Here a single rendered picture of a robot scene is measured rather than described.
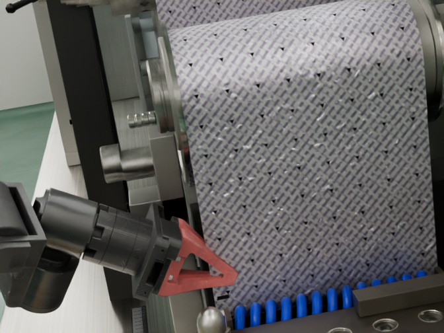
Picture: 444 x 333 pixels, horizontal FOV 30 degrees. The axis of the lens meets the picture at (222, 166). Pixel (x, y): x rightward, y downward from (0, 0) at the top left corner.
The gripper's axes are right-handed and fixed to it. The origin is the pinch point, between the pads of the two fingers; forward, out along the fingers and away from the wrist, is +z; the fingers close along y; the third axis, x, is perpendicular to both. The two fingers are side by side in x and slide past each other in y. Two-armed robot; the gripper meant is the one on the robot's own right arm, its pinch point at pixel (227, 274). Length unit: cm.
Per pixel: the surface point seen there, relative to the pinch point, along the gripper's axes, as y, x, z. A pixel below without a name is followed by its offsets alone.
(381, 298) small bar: 6.3, 4.9, 13.2
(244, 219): 0.2, 6.2, -0.7
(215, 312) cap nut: 7.5, -1.0, -1.9
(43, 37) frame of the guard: -102, -1, -27
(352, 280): 0.2, 3.6, 12.5
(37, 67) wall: -556, -101, -37
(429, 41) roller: -0.5, 28.7, 9.6
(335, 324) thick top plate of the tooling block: 6.7, 1.0, 9.8
